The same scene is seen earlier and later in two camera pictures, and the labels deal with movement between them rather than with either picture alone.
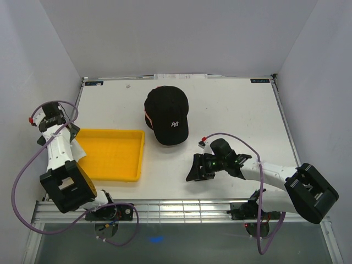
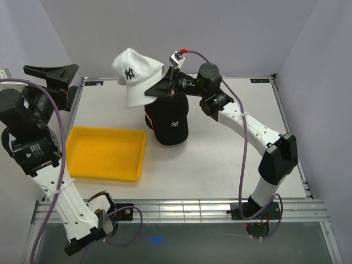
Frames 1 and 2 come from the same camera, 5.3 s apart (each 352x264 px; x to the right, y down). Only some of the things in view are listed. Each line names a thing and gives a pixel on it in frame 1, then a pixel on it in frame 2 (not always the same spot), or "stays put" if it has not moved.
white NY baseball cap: x=77 y=150 to x=138 y=72
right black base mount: x=249 y=210 stays put
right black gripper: x=197 y=174 to x=162 y=88
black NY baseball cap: x=168 y=108 stays put
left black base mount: x=112 y=213 stays put
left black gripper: x=73 y=131 to x=57 y=79
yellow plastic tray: x=112 y=154 stays put
